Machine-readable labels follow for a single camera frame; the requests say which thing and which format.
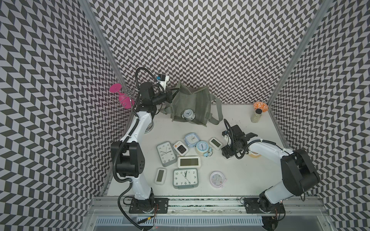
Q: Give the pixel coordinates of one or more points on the blue round twin-bell clock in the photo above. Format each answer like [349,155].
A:
[202,148]

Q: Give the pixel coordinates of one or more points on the orange patterned bowl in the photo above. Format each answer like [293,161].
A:
[262,106]

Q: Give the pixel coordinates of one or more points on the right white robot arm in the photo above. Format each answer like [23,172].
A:
[297,169]

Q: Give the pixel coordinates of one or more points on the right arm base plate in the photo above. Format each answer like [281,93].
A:
[254,205]

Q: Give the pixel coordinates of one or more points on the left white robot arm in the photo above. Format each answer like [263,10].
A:
[127,156]

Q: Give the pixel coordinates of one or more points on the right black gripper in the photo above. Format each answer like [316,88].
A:
[225,153]

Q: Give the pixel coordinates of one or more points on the grey-green tall analog clock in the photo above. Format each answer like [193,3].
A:
[167,154]

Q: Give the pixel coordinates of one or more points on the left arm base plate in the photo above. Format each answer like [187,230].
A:
[149,206]

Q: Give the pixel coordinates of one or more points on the small grey digital clock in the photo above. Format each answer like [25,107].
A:
[160,177]

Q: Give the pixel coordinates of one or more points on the white orange digital clock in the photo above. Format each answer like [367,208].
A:
[181,148]

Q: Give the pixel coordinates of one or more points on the green canvas bag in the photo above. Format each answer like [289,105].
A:
[206,106]

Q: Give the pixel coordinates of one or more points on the small glass bottle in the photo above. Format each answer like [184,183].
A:
[256,115]

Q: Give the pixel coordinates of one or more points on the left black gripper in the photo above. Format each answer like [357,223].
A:
[169,95]

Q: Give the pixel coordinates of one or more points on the light blue square clock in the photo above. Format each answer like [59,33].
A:
[191,139]

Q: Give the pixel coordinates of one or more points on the white wide digital clock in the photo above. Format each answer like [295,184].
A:
[189,162]

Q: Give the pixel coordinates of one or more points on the white twin-bell alarm clock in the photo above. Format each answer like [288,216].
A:
[188,115]

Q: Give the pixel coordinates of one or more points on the aluminium front rail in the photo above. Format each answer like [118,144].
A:
[214,205]

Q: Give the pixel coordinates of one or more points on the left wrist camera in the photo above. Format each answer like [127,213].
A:
[162,80]

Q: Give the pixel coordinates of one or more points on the grey-green large analog clock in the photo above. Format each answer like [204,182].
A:
[185,178]

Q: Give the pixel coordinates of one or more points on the small white digital clock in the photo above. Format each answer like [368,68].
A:
[215,143]

